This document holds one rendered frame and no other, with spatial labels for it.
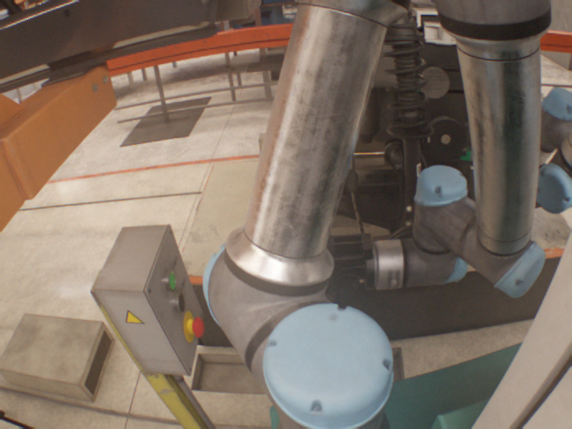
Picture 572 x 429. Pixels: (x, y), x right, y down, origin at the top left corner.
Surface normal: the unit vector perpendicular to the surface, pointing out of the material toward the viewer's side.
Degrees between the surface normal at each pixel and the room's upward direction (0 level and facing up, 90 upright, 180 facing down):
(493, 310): 90
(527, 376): 90
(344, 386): 7
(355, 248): 90
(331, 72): 77
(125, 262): 0
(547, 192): 90
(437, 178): 0
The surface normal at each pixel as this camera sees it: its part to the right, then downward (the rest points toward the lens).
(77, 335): -0.11, -0.80
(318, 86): -0.20, 0.37
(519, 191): 0.07, 0.69
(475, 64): -0.77, 0.61
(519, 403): -0.99, 0.15
